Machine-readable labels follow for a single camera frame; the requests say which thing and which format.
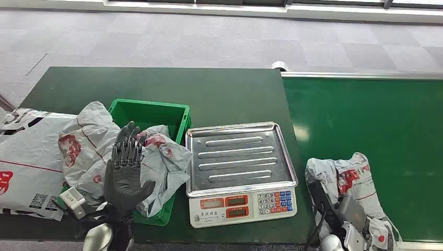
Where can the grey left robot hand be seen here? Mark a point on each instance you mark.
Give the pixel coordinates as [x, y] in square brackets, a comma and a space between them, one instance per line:
[123, 182]

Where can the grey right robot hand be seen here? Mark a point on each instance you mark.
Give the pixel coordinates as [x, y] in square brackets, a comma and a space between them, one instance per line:
[352, 212]

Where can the grey package with red dot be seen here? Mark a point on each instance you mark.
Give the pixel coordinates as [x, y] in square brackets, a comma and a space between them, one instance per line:
[349, 173]

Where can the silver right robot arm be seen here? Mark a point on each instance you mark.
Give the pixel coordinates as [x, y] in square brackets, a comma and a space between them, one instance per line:
[331, 243]

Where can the green conveyor belt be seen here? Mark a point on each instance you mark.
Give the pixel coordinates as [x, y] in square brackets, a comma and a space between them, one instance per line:
[367, 117]

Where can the white conveyor roller end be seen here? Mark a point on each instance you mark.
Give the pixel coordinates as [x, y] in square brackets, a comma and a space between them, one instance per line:
[279, 65]

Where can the small crumpled grey mailer bag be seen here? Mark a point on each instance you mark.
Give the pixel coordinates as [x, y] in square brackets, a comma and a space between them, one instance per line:
[162, 162]

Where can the crumpled grey bag red emblem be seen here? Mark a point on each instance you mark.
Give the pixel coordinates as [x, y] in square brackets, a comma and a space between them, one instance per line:
[88, 145]

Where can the green plastic bin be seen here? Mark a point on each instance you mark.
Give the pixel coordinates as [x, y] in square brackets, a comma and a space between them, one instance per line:
[148, 114]

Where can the large flat grey mailer bag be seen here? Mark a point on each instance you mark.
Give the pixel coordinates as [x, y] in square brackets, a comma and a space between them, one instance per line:
[27, 162]

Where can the white electronic scale body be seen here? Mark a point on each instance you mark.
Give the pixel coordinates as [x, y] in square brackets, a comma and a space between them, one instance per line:
[242, 208]

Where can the steel scale tray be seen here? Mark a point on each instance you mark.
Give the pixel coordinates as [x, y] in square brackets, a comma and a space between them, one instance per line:
[239, 157]

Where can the white window sill ledge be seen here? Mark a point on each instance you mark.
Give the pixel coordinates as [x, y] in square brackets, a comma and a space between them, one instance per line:
[221, 8]

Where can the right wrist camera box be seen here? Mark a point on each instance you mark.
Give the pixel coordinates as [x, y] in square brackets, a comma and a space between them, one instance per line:
[323, 204]

